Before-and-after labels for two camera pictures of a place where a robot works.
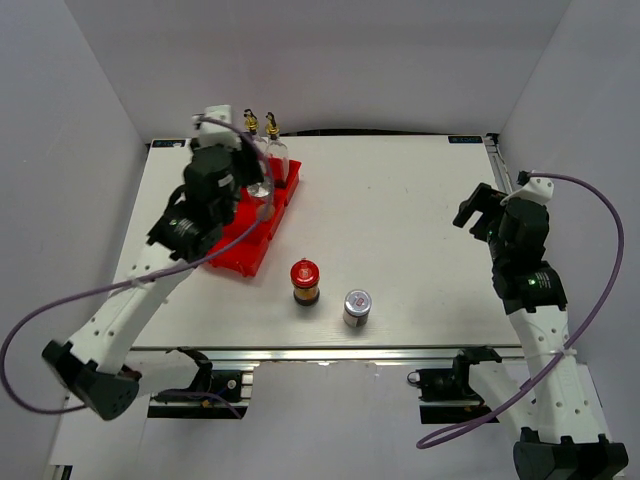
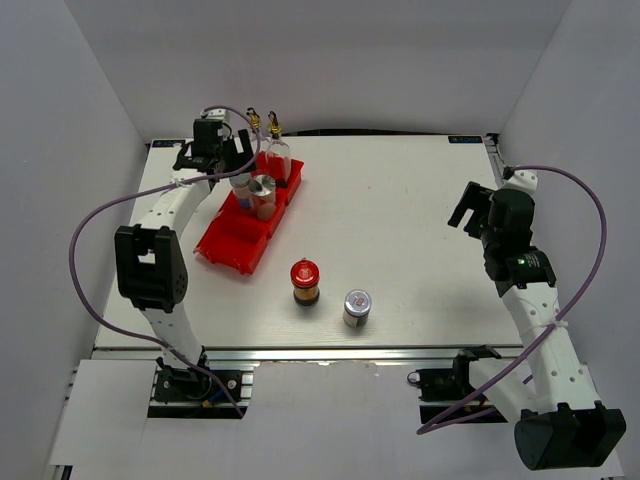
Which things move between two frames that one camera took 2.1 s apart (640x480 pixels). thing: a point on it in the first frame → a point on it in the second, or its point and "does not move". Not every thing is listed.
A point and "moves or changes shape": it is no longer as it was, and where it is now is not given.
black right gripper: (484, 200) does not move
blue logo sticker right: (465, 139) does not move
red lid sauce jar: (305, 275) does not move
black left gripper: (249, 168) → (241, 159)
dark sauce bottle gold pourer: (276, 154) does not move
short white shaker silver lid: (260, 190) moves or changes shape
